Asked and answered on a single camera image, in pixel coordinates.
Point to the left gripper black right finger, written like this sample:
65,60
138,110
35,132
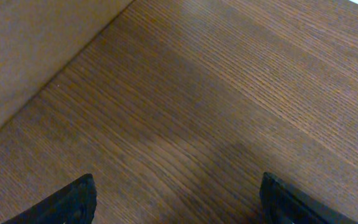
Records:
282,203

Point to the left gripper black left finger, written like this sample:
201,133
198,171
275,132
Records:
74,204

